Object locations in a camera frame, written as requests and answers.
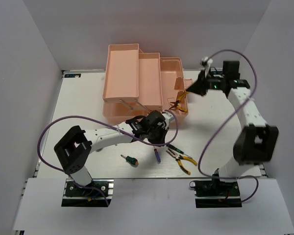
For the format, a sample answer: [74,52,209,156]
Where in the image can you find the yellow needle-nose pliers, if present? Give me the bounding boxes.
[166,149,198,175]

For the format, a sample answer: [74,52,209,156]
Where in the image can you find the green orange-capped stubby screwdriver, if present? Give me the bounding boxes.
[121,155,138,167]

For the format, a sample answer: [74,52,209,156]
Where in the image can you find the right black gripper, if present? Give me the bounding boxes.
[185,69,225,97]

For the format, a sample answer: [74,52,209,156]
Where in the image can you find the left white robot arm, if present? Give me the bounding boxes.
[54,111,175,195]

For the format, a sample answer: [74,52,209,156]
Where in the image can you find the yellow cutting pliers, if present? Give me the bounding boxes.
[169,91,188,113]

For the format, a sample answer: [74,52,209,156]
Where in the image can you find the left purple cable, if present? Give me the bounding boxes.
[37,109,179,196]

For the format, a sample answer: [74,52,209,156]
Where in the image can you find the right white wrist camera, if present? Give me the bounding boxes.
[201,57,213,78]

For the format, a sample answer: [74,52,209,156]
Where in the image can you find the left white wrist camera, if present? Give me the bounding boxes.
[162,112,177,129]

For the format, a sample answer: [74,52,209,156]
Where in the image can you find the long blue-handled screwdriver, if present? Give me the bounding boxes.
[153,148,161,164]

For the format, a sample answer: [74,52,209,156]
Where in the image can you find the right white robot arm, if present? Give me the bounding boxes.
[187,57,279,195]

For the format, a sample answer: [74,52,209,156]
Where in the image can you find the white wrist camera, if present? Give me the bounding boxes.
[201,57,213,78]
[162,112,177,129]

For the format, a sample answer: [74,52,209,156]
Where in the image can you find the black green precision screwdriver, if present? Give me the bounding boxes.
[167,144,189,157]

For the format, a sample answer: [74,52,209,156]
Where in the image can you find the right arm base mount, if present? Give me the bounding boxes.
[189,179,242,209]

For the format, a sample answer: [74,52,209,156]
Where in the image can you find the pink plastic toolbox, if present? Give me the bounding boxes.
[102,44,192,125]

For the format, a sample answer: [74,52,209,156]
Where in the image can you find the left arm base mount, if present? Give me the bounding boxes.
[61,179,114,208]

